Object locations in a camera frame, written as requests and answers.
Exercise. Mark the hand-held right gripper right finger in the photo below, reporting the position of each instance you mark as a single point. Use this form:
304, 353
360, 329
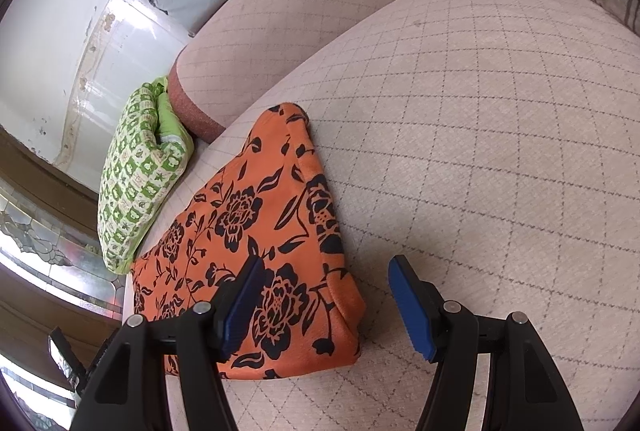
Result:
411, 306

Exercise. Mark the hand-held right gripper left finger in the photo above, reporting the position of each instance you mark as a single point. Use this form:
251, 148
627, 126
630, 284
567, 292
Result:
241, 306

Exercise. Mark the orange floral cloth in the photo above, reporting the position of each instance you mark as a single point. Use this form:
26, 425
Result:
270, 231

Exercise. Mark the green checkered pillow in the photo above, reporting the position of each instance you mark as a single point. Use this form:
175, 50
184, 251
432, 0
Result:
142, 171

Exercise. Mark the pink quilted sofa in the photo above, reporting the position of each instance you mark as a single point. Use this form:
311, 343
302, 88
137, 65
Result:
450, 136

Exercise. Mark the black ribbed object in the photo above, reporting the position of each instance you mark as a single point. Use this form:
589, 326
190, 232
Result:
65, 353

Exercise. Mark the patterned glass pane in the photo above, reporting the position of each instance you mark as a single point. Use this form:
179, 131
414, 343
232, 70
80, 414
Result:
55, 246

